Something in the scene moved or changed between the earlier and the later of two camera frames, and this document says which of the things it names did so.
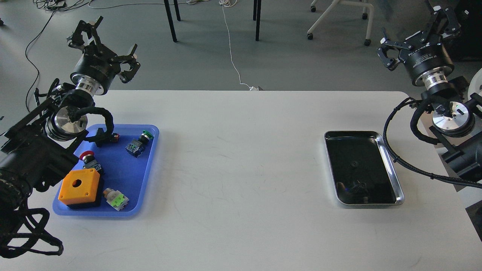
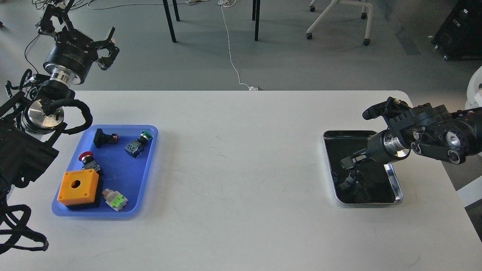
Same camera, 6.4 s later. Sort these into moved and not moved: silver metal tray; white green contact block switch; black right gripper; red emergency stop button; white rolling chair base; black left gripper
Moved: black right gripper; black left gripper
Not moved: red emergency stop button; silver metal tray; white rolling chair base; white green contact block switch
